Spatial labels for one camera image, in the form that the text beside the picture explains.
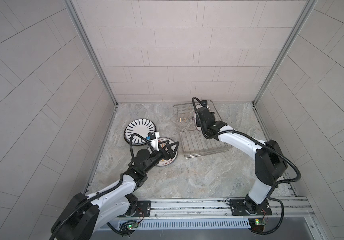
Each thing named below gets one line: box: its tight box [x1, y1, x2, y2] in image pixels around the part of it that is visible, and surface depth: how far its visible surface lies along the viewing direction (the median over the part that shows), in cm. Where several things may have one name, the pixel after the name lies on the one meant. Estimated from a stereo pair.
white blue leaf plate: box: [123, 118, 157, 146], surface depth 101 cm
